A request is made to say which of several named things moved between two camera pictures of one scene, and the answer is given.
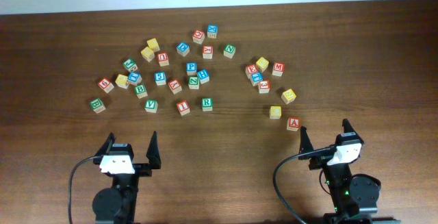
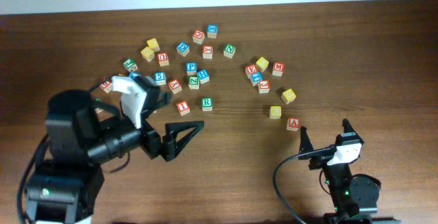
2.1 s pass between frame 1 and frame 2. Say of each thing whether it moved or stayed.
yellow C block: stayed
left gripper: moved
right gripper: stayed
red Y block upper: stayed
